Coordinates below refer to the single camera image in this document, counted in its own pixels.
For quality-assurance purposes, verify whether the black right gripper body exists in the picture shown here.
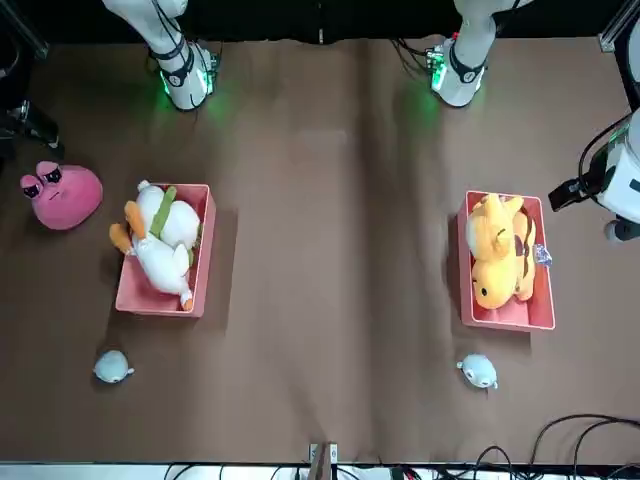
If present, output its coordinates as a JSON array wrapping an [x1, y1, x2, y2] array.
[[19, 103, 67, 151]]

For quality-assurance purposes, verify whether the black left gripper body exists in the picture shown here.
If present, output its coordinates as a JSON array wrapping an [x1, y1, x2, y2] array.
[[547, 175, 588, 213]]

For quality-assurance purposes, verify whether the yellow plush doll purple tag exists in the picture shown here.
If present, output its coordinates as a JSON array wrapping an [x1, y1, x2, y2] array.
[[508, 206, 554, 302]]

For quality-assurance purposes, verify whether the yellow plush doll cream tail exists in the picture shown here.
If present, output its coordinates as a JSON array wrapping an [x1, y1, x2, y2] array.
[[465, 193, 527, 312]]

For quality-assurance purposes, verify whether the white and green plush doll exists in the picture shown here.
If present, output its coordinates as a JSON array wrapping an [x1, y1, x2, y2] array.
[[136, 179, 204, 251]]

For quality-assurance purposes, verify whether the white duck plush doll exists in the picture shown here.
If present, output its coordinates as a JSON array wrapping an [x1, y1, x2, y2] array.
[[109, 200, 197, 313]]

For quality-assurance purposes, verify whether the pink plastic box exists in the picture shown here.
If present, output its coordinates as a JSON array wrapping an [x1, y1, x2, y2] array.
[[456, 189, 558, 333], [114, 182, 218, 320]]

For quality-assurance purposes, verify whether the pink plush doll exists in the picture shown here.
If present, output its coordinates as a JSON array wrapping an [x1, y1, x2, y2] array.
[[19, 159, 104, 232]]

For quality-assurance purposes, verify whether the small pale grey plush doll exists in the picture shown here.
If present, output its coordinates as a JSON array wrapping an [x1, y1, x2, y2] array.
[[92, 349, 136, 386], [455, 353, 500, 392]]

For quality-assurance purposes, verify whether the black cable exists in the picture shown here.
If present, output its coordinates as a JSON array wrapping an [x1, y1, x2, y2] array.
[[528, 413, 640, 480], [146, 0, 197, 77], [576, 115, 632, 202], [393, 36, 432, 72], [473, 444, 517, 480]]

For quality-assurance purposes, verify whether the aluminium profile post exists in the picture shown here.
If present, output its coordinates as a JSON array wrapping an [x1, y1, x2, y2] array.
[[0, 0, 52, 64], [308, 441, 338, 480], [598, 8, 632, 52]]

